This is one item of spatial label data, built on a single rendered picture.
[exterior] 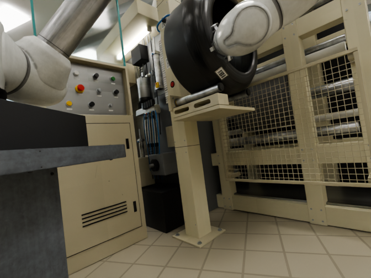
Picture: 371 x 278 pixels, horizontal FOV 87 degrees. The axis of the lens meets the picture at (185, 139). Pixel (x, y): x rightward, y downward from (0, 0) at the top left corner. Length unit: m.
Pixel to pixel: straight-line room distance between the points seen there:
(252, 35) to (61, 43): 0.59
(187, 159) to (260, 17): 1.00
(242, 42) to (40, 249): 0.64
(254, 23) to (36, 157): 0.48
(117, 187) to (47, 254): 0.85
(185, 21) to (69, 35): 0.53
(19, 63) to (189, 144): 0.95
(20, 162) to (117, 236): 1.13
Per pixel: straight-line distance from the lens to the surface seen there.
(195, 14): 1.08
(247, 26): 0.47
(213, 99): 1.02
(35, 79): 0.76
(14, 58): 0.71
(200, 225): 1.42
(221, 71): 1.04
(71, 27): 0.82
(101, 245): 1.46
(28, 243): 0.60
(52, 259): 0.64
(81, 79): 1.50
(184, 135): 1.31
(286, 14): 0.56
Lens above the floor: 0.62
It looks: 2 degrees up
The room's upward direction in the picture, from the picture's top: 7 degrees counter-clockwise
